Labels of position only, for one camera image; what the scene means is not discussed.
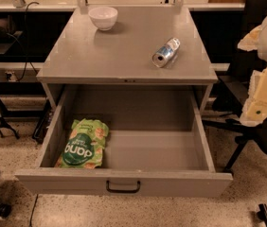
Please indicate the green rice chip bag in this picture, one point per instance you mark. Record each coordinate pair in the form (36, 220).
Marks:
(85, 145)

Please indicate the white bowl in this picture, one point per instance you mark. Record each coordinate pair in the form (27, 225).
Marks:
(103, 18)

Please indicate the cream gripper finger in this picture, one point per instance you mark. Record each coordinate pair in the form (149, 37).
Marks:
(250, 41)
(254, 110)

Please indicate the grey drawer cabinet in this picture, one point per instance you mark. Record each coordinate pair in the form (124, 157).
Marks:
(85, 55)

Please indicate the black office chair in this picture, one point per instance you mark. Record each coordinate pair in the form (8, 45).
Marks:
(243, 88)

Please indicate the silver blue soda can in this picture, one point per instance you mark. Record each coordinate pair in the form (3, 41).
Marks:
(165, 53)

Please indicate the wall power outlet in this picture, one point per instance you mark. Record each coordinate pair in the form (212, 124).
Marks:
(10, 75)

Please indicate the black drawer handle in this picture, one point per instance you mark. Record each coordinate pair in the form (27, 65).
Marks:
(123, 189)

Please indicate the open grey top drawer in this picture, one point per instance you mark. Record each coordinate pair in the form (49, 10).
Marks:
(156, 136)

